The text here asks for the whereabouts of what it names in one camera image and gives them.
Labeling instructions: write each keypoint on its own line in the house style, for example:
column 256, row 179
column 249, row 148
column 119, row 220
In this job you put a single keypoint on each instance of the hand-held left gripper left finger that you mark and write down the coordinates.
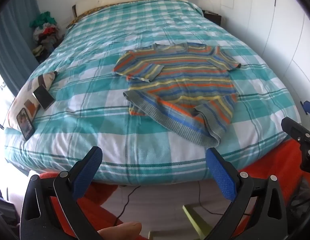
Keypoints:
column 88, row 170

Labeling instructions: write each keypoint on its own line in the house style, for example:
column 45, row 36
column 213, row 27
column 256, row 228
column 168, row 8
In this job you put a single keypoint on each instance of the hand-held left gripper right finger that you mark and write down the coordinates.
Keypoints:
column 221, row 173

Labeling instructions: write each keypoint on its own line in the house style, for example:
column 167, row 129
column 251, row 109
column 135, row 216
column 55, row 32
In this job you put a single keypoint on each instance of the striped knit sweater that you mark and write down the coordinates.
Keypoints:
column 185, row 80

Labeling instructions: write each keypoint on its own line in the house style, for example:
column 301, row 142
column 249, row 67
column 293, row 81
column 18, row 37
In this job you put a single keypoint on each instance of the pile of clothes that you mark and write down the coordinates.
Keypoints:
column 44, row 35

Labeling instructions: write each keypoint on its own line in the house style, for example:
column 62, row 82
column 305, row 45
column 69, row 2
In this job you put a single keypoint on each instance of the person's left hand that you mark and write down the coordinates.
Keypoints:
column 120, row 231

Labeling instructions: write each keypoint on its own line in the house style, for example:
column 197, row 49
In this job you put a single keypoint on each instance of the teal plaid blanket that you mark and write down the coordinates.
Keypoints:
column 107, row 130

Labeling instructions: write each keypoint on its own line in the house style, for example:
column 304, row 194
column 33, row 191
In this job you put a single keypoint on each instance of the orange cloth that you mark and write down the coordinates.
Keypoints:
column 95, row 215

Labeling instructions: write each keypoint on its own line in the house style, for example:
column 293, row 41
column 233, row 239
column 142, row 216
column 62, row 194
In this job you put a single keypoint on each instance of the smartphone with picture case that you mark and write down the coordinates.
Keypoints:
column 24, row 123

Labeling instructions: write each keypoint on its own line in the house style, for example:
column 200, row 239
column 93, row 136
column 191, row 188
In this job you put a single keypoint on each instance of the black screen smartphone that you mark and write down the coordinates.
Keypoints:
column 43, row 97

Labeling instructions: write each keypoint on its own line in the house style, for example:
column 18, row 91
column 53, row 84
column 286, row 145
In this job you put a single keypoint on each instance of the patterned pillow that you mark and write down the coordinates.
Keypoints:
column 19, row 100

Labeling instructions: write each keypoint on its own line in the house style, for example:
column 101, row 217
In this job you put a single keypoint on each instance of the dark wooden nightstand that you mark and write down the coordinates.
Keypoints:
column 212, row 17

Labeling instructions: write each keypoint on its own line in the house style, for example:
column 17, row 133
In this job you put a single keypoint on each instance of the blue curtain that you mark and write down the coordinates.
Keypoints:
column 12, row 42

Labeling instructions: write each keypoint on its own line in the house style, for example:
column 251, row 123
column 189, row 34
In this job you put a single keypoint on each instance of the green stool frame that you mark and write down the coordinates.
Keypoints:
column 195, row 220

